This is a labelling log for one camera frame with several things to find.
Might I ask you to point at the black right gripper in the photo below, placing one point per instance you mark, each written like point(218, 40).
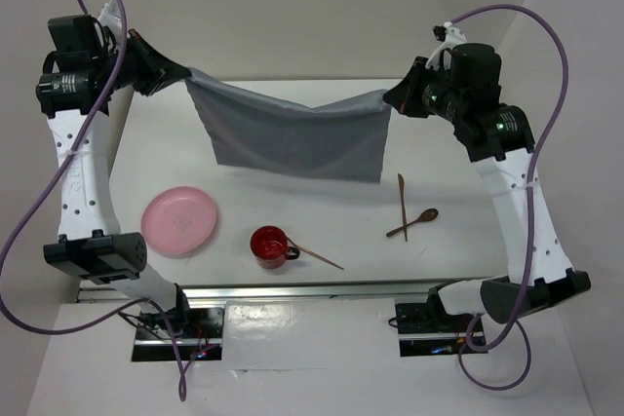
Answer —
point(404, 95)

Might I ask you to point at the aluminium right side rail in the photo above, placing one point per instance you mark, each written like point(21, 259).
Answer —
point(498, 140)

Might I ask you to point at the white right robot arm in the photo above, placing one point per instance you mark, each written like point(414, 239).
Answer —
point(461, 86)

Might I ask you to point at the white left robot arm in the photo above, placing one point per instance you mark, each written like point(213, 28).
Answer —
point(93, 58)

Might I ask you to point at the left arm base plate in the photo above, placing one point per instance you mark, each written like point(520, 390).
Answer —
point(200, 338)

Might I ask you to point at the aluminium front table rail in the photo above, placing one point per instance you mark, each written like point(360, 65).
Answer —
point(199, 294)

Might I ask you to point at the grey cloth placemat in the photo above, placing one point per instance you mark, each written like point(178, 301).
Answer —
point(342, 140)

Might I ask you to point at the pink plate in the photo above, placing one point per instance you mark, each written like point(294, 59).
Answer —
point(179, 220)

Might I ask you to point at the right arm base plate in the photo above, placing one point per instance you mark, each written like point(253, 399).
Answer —
point(422, 335)

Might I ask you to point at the copper spoon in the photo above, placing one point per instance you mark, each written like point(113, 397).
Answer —
point(428, 215)

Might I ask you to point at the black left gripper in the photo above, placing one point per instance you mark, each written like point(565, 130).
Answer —
point(158, 70)

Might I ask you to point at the red enamel mug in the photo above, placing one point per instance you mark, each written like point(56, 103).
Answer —
point(271, 248)

